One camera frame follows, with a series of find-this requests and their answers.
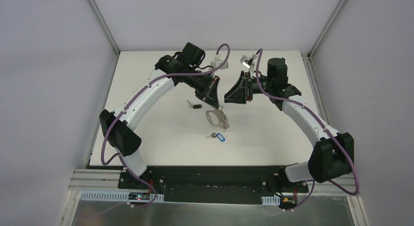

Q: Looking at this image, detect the key with blue tag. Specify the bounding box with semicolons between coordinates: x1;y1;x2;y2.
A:
206;133;226;142

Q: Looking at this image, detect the purple cable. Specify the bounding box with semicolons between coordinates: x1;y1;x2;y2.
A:
100;43;231;209
254;48;361;212

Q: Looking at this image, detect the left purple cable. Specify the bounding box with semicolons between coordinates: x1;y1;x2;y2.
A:
100;43;231;209

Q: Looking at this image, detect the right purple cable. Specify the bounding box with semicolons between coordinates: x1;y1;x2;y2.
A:
254;48;361;212

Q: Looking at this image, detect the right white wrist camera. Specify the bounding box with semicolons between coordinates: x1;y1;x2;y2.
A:
240;55;256;70

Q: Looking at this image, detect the key with black head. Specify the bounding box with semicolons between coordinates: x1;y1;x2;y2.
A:
187;100;203;109

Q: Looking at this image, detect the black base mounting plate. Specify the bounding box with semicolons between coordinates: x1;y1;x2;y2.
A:
118;165;310;206

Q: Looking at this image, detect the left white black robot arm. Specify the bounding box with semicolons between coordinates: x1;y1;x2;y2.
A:
99;42;230;189

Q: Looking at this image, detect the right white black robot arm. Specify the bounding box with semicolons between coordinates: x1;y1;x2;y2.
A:
224;58;354;192

